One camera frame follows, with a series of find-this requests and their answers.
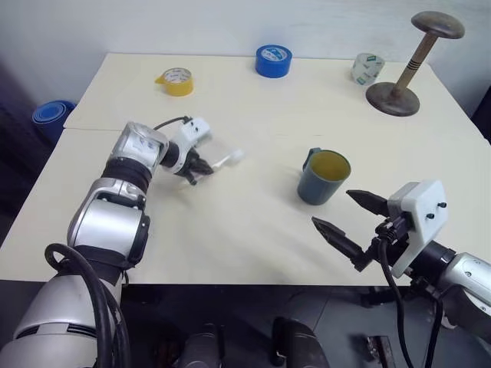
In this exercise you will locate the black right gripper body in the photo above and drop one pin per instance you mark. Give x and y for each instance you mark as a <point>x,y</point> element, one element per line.
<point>395,230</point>

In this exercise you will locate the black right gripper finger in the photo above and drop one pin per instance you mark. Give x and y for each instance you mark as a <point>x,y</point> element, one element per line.
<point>339,237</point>
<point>370,201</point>

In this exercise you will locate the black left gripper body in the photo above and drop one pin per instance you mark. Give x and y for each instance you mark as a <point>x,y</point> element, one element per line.
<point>190,158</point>

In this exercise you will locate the toothbrush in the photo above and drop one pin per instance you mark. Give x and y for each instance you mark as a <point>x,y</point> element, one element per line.
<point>224,155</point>

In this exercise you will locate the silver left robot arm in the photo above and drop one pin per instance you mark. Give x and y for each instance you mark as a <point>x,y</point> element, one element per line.
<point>103,222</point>

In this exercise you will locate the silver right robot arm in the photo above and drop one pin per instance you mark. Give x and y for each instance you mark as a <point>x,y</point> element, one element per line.
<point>466,280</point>

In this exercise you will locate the blue-grey mug yellow inside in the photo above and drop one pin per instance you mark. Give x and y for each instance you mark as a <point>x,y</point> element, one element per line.
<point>320,184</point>

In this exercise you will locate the wooden hat stand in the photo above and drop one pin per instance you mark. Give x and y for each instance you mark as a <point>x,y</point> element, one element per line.
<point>393,101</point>

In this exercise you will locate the yellow tape roll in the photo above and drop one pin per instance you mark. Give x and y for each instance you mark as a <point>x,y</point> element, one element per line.
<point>180,86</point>

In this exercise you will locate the dark rounded shape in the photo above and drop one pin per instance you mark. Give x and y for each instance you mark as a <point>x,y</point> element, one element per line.
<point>301,345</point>
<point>205,347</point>

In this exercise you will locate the small reddish-brown object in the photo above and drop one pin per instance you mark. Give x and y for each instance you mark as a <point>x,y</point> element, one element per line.
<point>377,347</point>

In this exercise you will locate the blue tape roll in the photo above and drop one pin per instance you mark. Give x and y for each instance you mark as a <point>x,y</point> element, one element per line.
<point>273,65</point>

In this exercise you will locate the clear tape roll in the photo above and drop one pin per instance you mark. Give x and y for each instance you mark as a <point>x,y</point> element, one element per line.
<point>366,71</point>

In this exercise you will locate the blue rolled mat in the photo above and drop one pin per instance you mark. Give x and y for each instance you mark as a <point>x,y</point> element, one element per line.
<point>48,115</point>

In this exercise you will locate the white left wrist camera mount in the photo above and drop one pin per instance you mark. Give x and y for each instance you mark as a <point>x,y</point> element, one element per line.
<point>193,130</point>

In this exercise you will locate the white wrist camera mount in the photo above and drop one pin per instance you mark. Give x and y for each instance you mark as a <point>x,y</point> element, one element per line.
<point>193,130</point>
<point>422,214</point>

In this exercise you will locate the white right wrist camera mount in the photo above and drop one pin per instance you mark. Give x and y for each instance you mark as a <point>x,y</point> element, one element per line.
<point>422,214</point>

